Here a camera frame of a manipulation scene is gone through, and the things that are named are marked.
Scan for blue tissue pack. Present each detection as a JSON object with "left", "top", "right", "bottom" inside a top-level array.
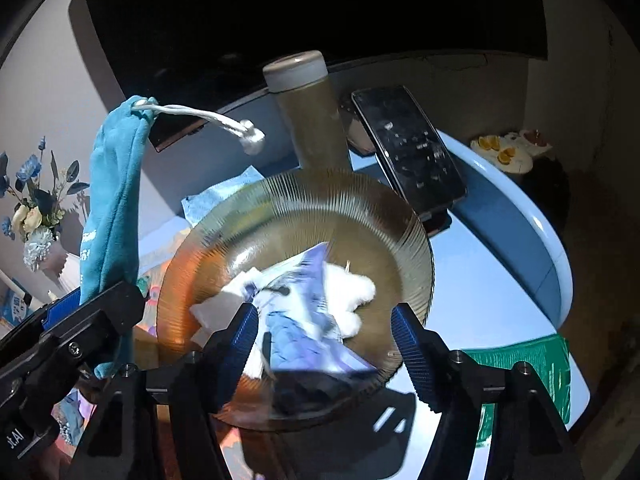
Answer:
[{"left": 181, "top": 166, "right": 264, "bottom": 226}]

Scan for amber ribbed glass plate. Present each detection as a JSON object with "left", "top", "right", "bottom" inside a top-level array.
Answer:
[{"left": 155, "top": 168, "right": 435, "bottom": 434}]

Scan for blue and white artificial flowers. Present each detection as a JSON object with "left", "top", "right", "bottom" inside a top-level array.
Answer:
[{"left": 1, "top": 136, "right": 90, "bottom": 242}]

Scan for black smartphone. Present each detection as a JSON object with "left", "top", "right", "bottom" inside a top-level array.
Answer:
[{"left": 352, "top": 86, "right": 466, "bottom": 220}]

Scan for plate of orange slices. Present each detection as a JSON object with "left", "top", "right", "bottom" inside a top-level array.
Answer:
[{"left": 470, "top": 130, "right": 552, "bottom": 176}]

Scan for blue printed wipes packet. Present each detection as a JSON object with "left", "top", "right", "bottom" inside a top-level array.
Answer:
[{"left": 244, "top": 242, "right": 376, "bottom": 379}]

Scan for pink ribbed vase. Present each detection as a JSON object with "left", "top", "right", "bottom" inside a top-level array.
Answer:
[{"left": 23, "top": 226, "right": 74, "bottom": 281}]

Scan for teal drawstring pouch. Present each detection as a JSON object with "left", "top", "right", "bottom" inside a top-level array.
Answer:
[{"left": 78, "top": 94, "right": 266, "bottom": 380}]

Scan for brown thermos bottle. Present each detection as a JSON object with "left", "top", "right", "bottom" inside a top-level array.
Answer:
[{"left": 262, "top": 50, "right": 352, "bottom": 170}]

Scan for black monitor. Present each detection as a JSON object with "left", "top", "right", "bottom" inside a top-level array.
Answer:
[{"left": 86, "top": 0, "right": 548, "bottom": 108}]

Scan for green cloth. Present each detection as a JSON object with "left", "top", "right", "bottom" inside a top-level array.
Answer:
[{"left": 462, "top": 334, "right": 573, "bottom": 449}]

